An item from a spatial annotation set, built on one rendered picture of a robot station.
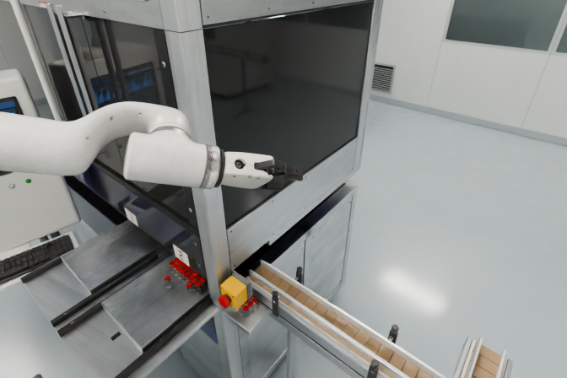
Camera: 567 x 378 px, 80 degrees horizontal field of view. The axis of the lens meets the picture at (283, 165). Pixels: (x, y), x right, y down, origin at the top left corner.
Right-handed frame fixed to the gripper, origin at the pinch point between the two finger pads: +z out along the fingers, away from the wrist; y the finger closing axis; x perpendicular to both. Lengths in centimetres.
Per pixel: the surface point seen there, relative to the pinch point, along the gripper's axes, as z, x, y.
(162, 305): -12, 30, 74
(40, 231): -61, 0, 134
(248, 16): -9.0, -42.1, 3.8
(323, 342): 32, 39, 37
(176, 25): -25.9, -30.1, 0.7
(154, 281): -14, 22, 82
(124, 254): -25, 11, 98
